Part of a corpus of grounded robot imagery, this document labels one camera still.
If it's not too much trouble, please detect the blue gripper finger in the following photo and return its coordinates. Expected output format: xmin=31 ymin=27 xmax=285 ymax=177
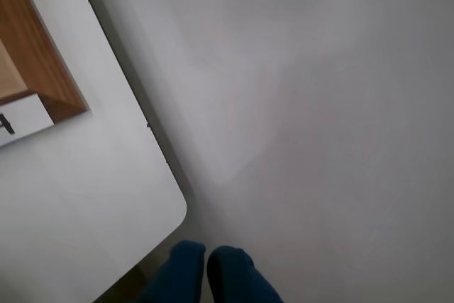
xmin=136 ymin=240 xmax=207 ymax=303
xmin=206 ymin=245 xmax=284 ymax=303

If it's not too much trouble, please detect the white paper letter strip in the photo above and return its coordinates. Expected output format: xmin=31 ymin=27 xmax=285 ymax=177
xmin=0 ymin=92 xmax=55 ymax=147

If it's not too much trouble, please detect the wooden chessboard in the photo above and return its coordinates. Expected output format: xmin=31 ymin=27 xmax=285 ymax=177
xmin=0 ymin=0 xmax=90 ymax=125

